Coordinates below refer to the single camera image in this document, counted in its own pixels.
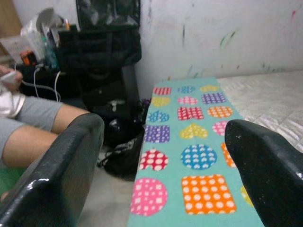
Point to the small orange object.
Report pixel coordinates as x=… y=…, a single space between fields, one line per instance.
x=27 y=58

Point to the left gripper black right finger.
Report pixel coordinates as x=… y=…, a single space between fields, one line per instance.
x=272 y=177

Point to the grey shorts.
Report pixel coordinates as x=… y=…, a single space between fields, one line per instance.
x=35 y=111

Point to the turquoise patterned blanket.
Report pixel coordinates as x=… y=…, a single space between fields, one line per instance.
x=170 y=189

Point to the green plastic stool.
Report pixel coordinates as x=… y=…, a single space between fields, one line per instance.
x=9 y=179

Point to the light wooden panel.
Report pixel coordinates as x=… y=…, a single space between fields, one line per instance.
x=7 y=16

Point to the white handheld device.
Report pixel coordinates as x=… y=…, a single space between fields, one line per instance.
x=8 y=77

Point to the blue plastic bottle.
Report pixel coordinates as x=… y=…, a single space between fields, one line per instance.
x=50 y=54

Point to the white quilted mattress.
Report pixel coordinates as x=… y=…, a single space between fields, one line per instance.
x=272 y=99

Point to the black floor bag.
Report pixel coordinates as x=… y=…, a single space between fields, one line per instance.
x=123 y=132

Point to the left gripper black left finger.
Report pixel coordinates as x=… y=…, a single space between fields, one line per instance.
x=52 y=189

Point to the person's hand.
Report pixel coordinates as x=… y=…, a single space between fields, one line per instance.
x=19 y=79

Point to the person's bare leg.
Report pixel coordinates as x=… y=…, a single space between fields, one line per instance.
x=35 y=144
x=68 y=116

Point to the white shirt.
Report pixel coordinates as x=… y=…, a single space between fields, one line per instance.
x=9 y=104

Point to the black hanging organizer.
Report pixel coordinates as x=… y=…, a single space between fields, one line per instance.
x=106 y=11

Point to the black case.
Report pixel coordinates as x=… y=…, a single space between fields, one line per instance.
x=127 y=82

